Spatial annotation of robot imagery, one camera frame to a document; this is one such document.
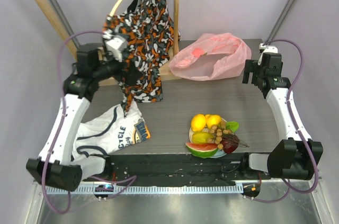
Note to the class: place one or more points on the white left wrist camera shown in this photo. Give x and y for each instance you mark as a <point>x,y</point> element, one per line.
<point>114,44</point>

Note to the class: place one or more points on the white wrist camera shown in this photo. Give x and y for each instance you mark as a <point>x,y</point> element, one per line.
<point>114,44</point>
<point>265,48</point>

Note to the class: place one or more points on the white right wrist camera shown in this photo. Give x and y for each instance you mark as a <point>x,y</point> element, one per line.
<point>265,48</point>

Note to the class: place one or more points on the yellow green fake starfruit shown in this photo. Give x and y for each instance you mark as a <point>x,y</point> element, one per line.
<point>202,138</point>

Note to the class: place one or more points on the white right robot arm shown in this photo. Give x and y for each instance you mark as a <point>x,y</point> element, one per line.
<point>296,156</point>

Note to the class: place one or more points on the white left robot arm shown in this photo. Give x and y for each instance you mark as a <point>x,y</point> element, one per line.
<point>59,165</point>

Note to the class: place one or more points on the dark red fake fruit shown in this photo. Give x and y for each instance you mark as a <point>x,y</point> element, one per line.
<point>229,146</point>

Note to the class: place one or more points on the slotted cable duct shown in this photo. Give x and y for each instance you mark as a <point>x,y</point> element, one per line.
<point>97,188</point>

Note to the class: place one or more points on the yellow fake lemon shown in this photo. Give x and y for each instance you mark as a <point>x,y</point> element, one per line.
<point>198,122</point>

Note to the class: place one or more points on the cream and blue plate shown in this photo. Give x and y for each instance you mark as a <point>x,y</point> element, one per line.
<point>220,152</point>

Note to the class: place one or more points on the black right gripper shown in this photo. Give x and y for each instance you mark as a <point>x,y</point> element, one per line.
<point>249,72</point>

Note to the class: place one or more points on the brown fake longan bunch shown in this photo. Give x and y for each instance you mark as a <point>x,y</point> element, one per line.
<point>221,133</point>

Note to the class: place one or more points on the green fake fruit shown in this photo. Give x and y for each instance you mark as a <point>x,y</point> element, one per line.
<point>232,126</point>

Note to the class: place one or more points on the fake watermelon slice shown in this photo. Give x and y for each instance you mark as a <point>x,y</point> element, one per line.
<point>202,150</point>

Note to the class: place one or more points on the orange fake fruit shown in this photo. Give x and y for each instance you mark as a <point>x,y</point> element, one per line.
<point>212,119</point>

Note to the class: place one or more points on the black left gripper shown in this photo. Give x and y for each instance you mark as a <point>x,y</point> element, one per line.
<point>119,67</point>

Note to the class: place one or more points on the camouflage patterned shorts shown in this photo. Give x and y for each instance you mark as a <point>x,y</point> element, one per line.
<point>146,28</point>

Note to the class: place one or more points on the white printed t-shirt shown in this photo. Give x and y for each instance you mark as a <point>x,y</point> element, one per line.
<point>110,132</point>

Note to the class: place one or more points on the pink plastic bag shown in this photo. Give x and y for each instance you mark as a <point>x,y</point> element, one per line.
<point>211,57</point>

